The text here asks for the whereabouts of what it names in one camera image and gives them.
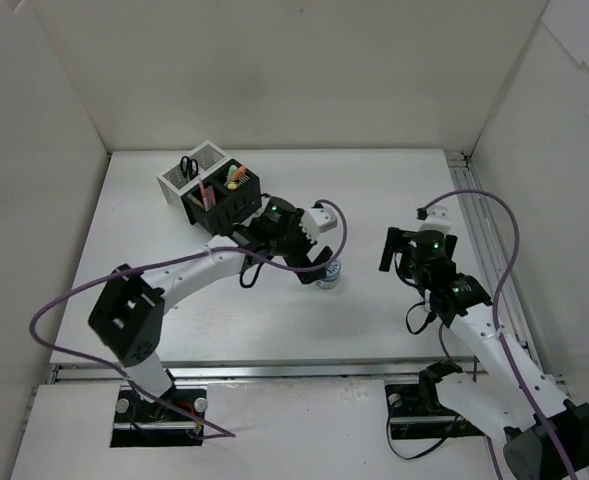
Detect green highlighter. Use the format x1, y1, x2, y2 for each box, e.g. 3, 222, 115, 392
226, 164, 239, 182

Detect red-orange gel pen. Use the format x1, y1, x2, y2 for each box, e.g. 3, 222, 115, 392
199, 179, 210, 211

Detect black handled scissors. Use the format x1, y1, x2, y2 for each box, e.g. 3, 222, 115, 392
179, 155, 200, 182

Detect orange highlighter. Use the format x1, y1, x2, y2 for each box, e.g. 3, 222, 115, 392
233, 165, 246, 181

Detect purple gel pen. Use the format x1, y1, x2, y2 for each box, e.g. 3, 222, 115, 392
206, 185, 217, 208

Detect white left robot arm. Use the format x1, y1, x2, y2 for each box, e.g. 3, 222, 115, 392
88, 197, 338, 420

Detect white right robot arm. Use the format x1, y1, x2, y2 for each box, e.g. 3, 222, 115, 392
379, 227, 589, 479

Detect black mesh double container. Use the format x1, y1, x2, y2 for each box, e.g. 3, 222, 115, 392
181, 158, 262, 235

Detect white mesh double container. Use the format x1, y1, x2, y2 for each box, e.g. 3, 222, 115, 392
157, 140, 229, 207

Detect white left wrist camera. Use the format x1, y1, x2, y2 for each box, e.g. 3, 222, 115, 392
299, 207, 338, 244

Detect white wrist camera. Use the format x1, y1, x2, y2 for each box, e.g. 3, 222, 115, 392
299, 207, 338, 244
417, 205, 451, 235

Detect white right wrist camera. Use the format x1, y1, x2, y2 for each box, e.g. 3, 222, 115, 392
417, 205, 451, 235

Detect aluminium side rail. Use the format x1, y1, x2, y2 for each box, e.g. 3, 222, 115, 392
444, 167, 589, 479

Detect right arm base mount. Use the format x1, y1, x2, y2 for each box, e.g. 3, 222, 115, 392
385, 383, 483, 440

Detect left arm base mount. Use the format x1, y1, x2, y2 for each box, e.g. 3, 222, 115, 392
110, 388, 204, 448

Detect aluminium front rail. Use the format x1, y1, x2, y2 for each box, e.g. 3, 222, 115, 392
48, 355, 490, 383

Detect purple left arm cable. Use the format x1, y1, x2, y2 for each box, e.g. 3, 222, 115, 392
28, 199, 350, 439

